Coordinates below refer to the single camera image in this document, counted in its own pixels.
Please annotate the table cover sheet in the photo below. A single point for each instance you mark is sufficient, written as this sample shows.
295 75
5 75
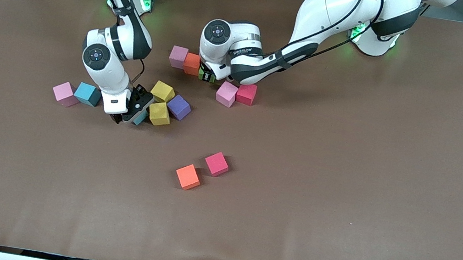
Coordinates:
289 232

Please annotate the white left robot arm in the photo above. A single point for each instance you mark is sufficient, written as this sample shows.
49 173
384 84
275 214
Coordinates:
324 14

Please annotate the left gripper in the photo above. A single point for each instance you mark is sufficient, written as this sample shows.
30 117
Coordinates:
206 73

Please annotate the blue foam cube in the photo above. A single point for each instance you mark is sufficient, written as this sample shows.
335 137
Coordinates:
85 93
140 119

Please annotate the purple foam cube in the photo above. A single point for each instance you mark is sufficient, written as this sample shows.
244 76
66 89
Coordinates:
178 106

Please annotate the yellow foam cube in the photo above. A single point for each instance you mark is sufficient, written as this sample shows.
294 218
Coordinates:
163 91
159 114

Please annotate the orange foam cube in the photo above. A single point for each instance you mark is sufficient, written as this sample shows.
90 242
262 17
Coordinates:
191 62
187 176

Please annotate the green foam cube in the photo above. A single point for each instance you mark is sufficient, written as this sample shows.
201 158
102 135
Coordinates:
201 76

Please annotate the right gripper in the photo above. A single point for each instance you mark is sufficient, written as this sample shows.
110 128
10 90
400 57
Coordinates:
139 100

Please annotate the crimson foam cube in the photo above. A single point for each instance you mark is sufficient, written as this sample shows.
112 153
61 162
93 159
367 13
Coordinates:
217 163
246 94

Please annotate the pink foam cube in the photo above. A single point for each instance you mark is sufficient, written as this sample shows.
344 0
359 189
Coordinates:
177 56
226 94
64 93

